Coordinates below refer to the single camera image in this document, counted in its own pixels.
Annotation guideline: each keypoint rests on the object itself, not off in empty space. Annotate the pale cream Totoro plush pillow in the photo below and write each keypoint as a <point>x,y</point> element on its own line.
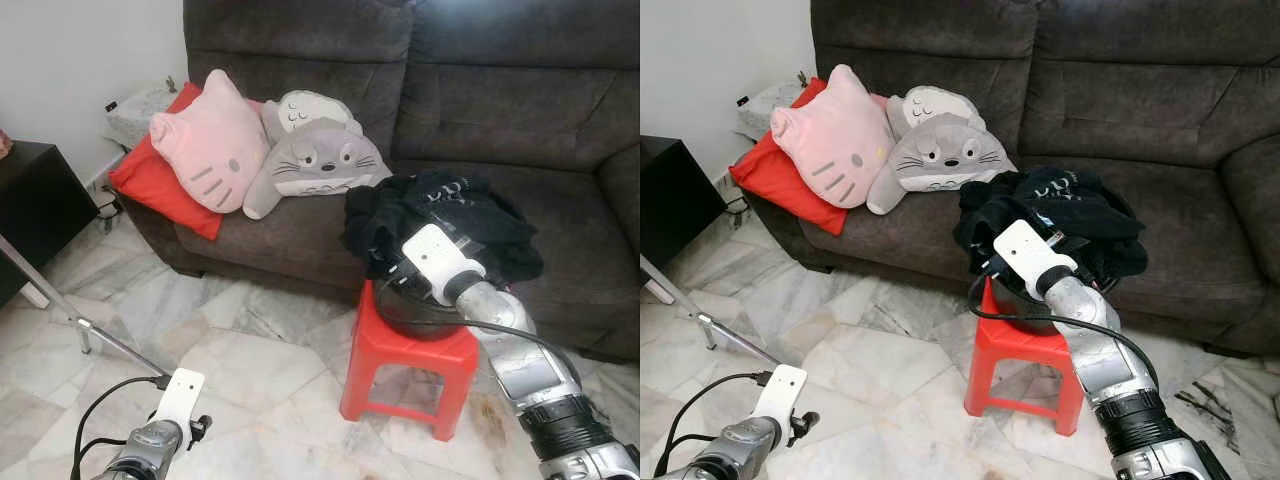
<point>930,102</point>
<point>305,108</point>

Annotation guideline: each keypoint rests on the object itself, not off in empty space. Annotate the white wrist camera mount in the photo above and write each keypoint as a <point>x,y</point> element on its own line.
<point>1033,258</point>
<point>443,263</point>
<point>780,395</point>
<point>180,400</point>

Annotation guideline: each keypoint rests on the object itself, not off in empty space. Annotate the side table with lace cloth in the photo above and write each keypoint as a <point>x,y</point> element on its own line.
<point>770,100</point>
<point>140,105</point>

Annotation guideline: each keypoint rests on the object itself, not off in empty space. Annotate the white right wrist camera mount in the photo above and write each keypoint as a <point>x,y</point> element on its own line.
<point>1033,258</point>
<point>443,263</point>

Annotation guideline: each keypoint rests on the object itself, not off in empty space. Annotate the grey Totoro plush pillow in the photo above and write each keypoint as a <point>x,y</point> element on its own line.
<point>940,160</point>
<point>315,165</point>

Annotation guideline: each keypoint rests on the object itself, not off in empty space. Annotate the black round basin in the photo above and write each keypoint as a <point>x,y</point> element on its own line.
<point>410,318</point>

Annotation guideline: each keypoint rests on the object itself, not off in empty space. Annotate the pink cat face pillow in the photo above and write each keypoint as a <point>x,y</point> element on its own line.
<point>210,140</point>
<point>832,135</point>

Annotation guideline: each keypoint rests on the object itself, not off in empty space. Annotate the dark grey fabric sofa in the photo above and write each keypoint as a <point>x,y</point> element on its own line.
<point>1130,90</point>
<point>500,100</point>

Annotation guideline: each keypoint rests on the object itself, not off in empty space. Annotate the black garment pile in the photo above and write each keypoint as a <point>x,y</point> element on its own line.
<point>1095,205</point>
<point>480,215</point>

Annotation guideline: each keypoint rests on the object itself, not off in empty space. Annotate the silver metal clothes rack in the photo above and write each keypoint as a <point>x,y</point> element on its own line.
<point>85,325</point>
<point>708,322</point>

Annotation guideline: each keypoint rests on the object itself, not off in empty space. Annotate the red cushion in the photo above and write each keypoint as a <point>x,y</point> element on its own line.
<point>775,180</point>
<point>155,185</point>

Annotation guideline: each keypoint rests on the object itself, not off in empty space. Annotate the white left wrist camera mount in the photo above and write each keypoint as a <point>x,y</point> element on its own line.
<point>780,395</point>
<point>180,400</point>

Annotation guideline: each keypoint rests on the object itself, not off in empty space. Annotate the black TV cabinet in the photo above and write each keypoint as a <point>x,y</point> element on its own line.
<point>40,210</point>
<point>675,200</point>

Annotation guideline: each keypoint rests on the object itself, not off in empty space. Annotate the red plastic stool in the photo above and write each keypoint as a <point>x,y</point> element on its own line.
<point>1025,355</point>
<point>410,360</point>

